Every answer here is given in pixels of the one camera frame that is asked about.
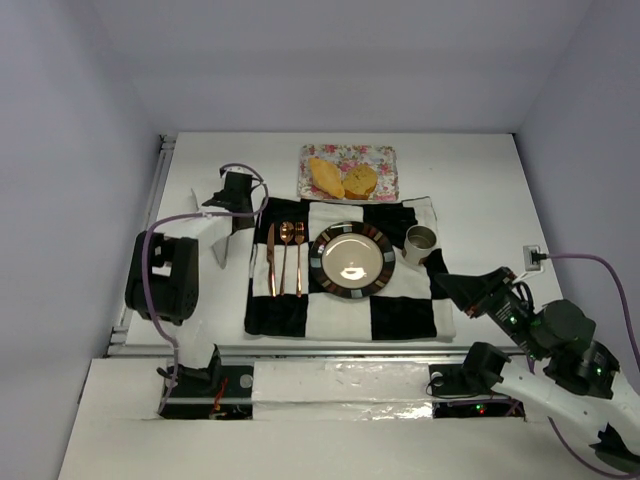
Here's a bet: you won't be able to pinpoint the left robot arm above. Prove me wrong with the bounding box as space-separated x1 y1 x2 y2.
124 164 269 399

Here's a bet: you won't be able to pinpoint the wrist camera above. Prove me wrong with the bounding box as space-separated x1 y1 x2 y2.
219 166 253 177
517 245 544 281

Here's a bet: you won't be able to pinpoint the copper fork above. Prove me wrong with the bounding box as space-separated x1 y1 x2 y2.
294 221 305 298

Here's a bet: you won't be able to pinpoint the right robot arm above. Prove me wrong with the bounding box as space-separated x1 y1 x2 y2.
426 267 639 479

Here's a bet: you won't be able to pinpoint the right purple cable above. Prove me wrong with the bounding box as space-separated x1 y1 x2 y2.
542 252 640 475

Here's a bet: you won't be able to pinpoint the yellow oval bread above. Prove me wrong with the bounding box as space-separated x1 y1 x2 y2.
309 157 345 199

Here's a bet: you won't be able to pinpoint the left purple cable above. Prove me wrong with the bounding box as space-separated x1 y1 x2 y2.
142 162 271 416

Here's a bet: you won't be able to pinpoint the brown round bread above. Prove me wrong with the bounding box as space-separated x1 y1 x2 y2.
342 164 378 200

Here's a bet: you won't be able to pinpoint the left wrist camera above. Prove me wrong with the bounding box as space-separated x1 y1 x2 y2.
219 166 253 177

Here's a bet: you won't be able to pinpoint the silver metal tongs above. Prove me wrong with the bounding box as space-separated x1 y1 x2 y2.
188 188 232 269

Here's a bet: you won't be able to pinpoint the metal cup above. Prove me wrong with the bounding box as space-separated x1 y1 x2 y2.
402 225 438 265

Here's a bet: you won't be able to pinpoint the copper spoon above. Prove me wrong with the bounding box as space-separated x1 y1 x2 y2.
279 221 295 296

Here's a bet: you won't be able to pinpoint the floral rectangular tray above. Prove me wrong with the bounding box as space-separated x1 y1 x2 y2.
297 144 399 203

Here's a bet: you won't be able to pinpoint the dark rimmed round plate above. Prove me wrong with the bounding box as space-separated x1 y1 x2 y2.
309 221 396 300

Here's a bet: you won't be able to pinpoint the aluminium rail frame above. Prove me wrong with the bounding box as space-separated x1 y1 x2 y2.
102 133 566 406

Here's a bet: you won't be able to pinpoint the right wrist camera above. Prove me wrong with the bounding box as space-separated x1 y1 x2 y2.
517 245 544 281

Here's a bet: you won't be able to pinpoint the purple cable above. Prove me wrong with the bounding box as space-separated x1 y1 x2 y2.
142 162 271 416
542 252 640 475

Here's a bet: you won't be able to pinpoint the black white checkered cloth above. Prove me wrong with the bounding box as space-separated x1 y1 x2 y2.
244 197 456 342

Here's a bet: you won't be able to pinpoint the copper knife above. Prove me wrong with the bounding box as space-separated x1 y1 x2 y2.
266 223 276 297

